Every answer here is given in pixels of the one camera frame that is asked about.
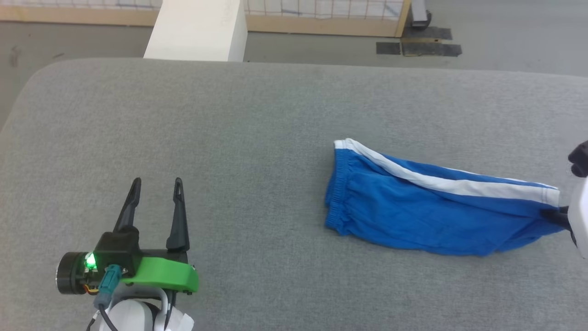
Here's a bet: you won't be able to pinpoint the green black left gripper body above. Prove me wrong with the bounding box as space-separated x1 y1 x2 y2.
56 250 199 296

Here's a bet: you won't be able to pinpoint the light wooden panel frame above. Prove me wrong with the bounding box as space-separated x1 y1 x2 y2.
0 0 413 38

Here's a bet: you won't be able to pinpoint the blue shorts with white stripe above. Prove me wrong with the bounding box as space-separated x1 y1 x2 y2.
324 138 572 257

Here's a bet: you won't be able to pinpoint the grey metal support post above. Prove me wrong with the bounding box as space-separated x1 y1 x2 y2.
410 0 432 29

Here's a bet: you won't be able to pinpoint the black cable with teal connector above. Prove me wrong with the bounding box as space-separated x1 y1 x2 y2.
93 264 123 331

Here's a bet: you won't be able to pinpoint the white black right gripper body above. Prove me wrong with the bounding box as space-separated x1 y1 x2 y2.
568 140 588 259

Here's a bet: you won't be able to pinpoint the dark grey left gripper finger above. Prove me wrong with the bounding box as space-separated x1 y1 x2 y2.
113 177 142 233
166 177 190 251

